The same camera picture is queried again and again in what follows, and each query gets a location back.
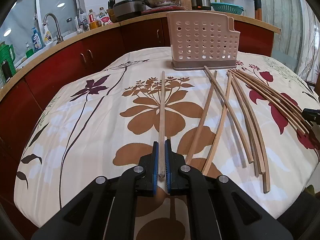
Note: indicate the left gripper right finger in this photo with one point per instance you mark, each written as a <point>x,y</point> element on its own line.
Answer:
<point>217,207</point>

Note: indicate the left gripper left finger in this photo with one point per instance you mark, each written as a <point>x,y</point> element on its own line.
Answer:
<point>105,208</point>

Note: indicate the wooden chopstick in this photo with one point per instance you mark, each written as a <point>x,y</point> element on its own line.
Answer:
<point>161,156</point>
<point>253,139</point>
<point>233,115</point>
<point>261,151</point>
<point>272,102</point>
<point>200,127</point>
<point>277,97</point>
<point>219,130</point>

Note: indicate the red kitchen cabinets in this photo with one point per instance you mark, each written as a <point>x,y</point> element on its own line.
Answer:
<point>100,62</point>

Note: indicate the floral tablecloth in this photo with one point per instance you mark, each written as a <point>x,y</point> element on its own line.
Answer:
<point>277,96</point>

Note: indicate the glass sliding door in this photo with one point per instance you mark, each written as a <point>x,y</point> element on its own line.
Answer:
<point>297,46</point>

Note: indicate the white plastic container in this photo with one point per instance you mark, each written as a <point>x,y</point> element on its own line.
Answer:
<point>249,9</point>

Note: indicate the pink perforated utensil holder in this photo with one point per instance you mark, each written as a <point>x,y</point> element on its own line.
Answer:
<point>202,38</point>

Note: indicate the teal plastic colander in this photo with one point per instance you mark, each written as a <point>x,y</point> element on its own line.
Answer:
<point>228,8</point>

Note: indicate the black thermos bottle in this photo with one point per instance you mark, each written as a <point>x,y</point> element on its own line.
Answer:
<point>6,71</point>

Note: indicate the green soap dispenser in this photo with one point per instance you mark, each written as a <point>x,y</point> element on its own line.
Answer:
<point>29,50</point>

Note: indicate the blue detergent bottle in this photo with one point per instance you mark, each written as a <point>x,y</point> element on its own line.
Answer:
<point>37,40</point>

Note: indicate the white spray cleaner bottle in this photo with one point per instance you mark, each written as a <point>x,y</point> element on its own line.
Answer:
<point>47,36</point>

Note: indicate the red induction cooker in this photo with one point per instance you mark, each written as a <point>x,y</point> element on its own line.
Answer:
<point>163,9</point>

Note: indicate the green thermos jug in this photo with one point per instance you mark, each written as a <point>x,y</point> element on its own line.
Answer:
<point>7,53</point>

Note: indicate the pink white snack bag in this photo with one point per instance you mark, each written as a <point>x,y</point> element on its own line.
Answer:
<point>105,20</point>

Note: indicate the cooking oil bottle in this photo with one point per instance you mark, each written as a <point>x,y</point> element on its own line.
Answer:
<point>92,20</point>

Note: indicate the clear bottle white cap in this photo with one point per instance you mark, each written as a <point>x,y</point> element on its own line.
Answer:
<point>102,12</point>

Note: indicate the knife block with knives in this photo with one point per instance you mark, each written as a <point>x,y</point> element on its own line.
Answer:
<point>110,11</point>

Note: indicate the grey rice cooker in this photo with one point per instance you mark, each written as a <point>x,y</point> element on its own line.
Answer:
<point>127,9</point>

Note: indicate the aluminium sliding window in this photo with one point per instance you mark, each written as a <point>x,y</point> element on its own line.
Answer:
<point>16,30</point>

